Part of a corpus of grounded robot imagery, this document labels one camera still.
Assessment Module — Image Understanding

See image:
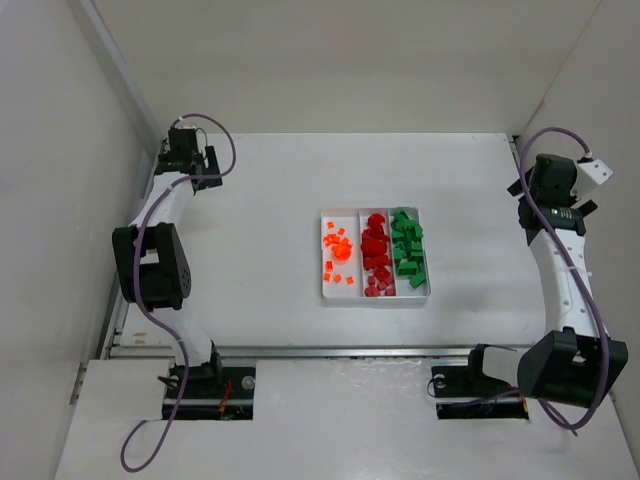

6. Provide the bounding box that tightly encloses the red round flower lego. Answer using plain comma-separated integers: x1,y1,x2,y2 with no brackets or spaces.
361,237,388,258

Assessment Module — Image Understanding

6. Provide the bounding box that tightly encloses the dark red long lego brick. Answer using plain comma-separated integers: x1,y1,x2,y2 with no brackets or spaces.
363,254,392,270

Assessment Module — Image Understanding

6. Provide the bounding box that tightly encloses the red half-round lego base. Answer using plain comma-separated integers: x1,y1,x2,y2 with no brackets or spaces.
367,213,386,229

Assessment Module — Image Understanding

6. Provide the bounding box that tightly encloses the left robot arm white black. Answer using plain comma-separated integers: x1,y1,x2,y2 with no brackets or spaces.
112,126,222,389

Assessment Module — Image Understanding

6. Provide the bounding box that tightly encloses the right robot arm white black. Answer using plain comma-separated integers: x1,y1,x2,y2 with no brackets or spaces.
469,154,628,408

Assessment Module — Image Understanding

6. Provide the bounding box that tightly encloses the green lego brick in tray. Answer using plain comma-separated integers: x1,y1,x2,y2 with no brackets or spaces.
409,271,426,289

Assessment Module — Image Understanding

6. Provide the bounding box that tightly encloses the orange round lego piece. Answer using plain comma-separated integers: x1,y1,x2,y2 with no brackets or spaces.
331,238,353,262

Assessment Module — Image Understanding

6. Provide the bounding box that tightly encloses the white three-compartment tray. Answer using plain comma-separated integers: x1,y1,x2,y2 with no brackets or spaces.
320,206,431,308

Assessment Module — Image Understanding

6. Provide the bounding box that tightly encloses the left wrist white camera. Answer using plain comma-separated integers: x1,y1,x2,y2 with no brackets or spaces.
171,117,199,130

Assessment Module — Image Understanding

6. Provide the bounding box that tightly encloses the wrist white camera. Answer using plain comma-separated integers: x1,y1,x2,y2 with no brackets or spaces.
572,157,613,200
171,117,199,130

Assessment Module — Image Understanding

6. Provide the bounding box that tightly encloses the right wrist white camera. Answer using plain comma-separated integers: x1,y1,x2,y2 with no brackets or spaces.
572,157,613,200

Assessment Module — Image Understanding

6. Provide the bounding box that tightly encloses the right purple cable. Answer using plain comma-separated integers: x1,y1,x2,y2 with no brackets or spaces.
517,126,619,437

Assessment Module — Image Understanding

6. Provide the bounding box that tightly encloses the purple cable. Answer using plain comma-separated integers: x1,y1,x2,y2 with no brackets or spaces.
517,126,619,437
119,112,237,473

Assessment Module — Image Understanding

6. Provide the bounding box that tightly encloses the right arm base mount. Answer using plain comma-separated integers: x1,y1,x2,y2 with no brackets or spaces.
427,344,529,420

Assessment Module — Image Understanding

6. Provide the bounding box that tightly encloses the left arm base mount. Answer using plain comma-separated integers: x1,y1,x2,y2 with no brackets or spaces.
158,353,257,421

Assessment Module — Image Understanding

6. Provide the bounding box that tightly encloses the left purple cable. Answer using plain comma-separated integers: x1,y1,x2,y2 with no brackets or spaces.
119,112,237,473

